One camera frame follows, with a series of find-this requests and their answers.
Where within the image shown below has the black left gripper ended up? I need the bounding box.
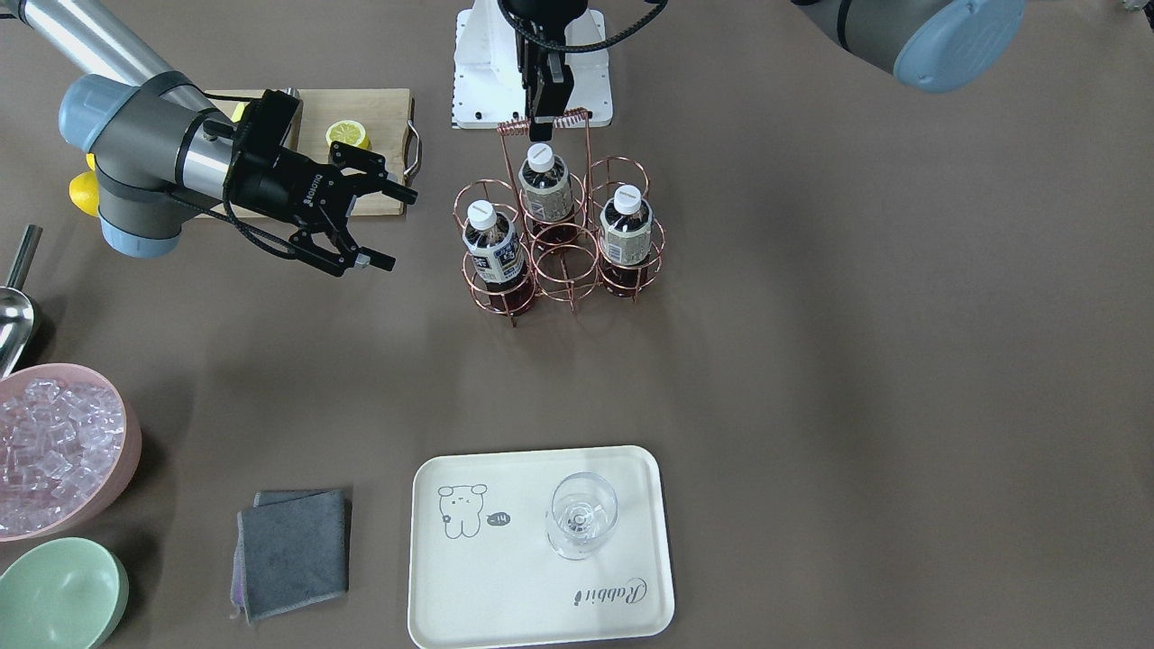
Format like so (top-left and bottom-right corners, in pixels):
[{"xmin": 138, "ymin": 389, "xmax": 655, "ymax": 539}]
[{"xmin": 499, "ymin": 1, "xmax": 589, "ymax": 143}]

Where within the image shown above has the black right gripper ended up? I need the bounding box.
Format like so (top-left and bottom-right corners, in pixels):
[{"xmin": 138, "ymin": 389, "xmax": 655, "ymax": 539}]
[{"xmin": 222, "ymin": 89, "xmax": 419, "ymax": 277}]

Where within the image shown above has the copper wire bottle basket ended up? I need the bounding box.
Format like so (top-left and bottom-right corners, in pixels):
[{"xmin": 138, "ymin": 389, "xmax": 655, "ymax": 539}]
[{"xmin": 451, "ymin": 107, "xmax": 666, "ymax": 325}]

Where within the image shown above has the tea bottle front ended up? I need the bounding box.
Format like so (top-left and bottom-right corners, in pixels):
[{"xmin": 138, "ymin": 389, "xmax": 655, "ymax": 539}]
[{"xmin": 600, "ymin": 184, "xmax": 653, "ymax": 298}]

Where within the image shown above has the tea bottle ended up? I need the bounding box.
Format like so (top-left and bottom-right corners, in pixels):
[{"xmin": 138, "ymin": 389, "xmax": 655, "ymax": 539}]
[
  {"xmin": 463, "ymin": 200, "xmax": 535, "ymax": 316},
  {"xmin": 600, "ymin": 184, "xmax": 653, "ymax": 298},
  {"xmin": 517, "ymin": 143, "xmax": 577, "ymax": 247}
]

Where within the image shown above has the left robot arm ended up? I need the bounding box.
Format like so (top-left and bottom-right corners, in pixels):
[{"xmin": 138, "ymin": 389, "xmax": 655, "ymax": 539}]
[{"xmin": 496, "ymin": 1, "xmax": 1026, "ymax": 143}]

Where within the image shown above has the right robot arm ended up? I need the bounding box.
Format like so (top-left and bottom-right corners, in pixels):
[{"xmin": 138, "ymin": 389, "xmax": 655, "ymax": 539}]
[{"xmin": 5, "ymin": 1, "xmax": 417, "ymax": 277}]

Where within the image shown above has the tea bottle rear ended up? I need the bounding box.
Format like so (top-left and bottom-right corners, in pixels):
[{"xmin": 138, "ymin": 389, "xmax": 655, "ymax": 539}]
[{"xmin": 517, "ymin": 143, "xmax": 577, "ymax": 247}]

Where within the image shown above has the half lemon slice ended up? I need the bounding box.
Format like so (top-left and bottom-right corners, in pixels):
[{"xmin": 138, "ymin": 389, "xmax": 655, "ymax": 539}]
[{"xmin": 325, "ymin": 119, "xmax": 370, "ymax": 151}]

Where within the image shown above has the bamboo cutting board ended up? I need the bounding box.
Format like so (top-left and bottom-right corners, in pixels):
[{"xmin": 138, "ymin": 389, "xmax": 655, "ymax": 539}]
[{"xmin": 213, "ymin": 89, "xmax": 417, "ymax": 233}]

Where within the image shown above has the upper yellow lemon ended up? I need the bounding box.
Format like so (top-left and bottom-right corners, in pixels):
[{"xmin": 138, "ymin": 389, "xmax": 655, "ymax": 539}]
[{"xmin": 69, "ymin": 171, "xmax": 100, "ymax": 217}]

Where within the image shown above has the steel ice scoop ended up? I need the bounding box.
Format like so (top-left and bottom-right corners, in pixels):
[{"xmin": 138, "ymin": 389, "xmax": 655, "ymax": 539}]
[{"xmin": 1, "ymin": 224, "xmax": 44, "ymax": 378}]

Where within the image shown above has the folded grey cloth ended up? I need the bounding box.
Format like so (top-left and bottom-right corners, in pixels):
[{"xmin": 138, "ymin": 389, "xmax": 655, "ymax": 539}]
[{"xmin": 230, "ymin": 488, "xmax": 351, "ymax": 624}]

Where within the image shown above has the pink bowl with ice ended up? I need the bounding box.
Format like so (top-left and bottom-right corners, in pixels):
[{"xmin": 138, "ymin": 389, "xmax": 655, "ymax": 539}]
[{"xmin": 1, "ymin": 364, "xmax": 142, "ymax": 543}]

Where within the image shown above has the clear wine glass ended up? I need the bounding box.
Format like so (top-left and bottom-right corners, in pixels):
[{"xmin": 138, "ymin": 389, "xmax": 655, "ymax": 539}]
[{"xmin": 545, "ymin": 471, "xmax": 621, "ymax": 562}]

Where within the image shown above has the cream rabbit serving tray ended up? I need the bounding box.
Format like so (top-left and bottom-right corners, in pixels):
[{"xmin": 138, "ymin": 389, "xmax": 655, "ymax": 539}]
[{"xmin": 409, "ymin": 446, "xmax": 675, "ymax": 648}]

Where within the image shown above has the green ceramic bowl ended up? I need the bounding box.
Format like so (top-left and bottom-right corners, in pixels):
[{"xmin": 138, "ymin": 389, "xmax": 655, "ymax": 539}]
[{"xmin": 1, "ymin": 537, "xmax": 129, "ymax": 648}]

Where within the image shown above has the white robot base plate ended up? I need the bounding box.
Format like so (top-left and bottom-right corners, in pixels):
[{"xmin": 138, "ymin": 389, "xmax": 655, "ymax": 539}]
[{"xmin": 451, "ymin": 7, "xmax": 616, "ymax": 130}]

